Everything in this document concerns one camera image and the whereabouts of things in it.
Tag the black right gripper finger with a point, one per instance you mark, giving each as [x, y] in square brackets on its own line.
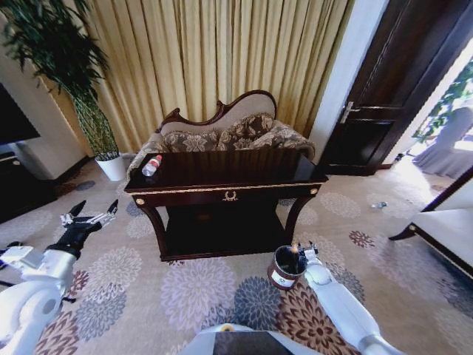
[294, 250]

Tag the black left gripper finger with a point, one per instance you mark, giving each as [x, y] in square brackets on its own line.
[72, 216]
[105, 217]

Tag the round brown trash bin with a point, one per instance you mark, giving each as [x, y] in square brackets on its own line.
[282, 271]

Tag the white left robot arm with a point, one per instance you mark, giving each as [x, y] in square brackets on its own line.
[33, 281]

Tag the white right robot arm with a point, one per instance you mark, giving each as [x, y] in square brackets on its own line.
[340, 303]

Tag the white plant pot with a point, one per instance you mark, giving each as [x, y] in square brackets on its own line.
[111, 167]

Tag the dark television cabinet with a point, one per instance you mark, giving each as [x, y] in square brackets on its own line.
[22, 192]

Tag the clear plastic bottle red cap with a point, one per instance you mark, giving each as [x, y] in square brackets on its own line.
[152, 166]

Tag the crushed clear plastic bottle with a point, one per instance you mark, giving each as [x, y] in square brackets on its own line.
[378, 205]

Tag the dark wooden console table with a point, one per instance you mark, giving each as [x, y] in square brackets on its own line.
[225, 192]

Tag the white robot front shell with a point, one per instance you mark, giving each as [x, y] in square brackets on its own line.
[244, 340]

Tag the black flat television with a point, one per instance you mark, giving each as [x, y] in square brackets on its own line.
[15, 118]

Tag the small floral brown cushion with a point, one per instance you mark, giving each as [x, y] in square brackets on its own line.
[190, 142]

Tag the large floral brown cushion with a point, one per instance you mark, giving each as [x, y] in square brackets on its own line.
[245, 133]

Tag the carved beige chaise sofa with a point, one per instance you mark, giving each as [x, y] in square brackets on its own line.
[221, 125]

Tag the tall green potted plant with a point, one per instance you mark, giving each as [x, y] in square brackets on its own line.
[59, 55]

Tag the dark wooden door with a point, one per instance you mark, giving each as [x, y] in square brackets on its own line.
[384, 92]

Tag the grey covered chair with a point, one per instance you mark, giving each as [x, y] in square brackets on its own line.
[449, 144]

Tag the golden pleated curtain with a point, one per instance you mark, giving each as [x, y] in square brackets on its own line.
[207, 55]

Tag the green outdoor shrub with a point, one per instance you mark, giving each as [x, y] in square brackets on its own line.
[449, 100]

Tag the white armchair dark frame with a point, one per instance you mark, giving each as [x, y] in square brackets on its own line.
[443, 229]

